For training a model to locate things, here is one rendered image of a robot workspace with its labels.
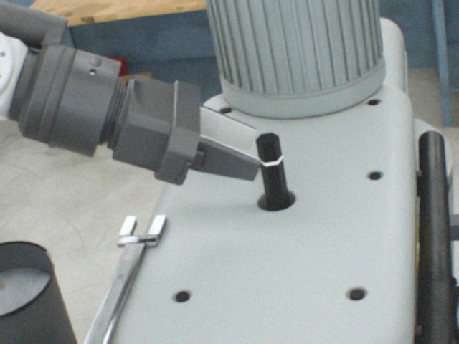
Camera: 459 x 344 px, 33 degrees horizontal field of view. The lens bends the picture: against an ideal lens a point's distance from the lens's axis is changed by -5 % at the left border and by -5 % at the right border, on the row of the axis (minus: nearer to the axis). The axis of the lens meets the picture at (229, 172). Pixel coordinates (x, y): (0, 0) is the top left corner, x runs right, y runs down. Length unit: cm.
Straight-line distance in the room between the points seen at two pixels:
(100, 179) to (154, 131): 402
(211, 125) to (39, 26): 19
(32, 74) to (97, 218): 368
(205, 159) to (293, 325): 17
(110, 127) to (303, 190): 20
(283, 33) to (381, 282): 31
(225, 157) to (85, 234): 357
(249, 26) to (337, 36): 9
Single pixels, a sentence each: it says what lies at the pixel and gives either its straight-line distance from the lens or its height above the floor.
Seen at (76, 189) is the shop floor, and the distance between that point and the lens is 465.
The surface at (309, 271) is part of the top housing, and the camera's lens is 66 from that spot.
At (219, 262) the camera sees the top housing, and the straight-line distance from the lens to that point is 69.
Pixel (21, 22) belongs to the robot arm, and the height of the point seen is 211.
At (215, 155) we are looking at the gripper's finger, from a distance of 68.
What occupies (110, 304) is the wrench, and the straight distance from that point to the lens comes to 66.
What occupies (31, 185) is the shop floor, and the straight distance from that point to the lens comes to 486.
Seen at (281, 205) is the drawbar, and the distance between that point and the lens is 74.
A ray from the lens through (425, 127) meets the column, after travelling 150.
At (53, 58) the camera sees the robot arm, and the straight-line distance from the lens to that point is 67.
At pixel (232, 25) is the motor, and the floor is 200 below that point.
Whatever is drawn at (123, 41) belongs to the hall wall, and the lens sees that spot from 556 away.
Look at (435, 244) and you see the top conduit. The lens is 81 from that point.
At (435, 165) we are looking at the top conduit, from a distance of 93.
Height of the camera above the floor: 231
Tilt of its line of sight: 31 degrees down
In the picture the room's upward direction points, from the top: 12 degrees counter-clockwise
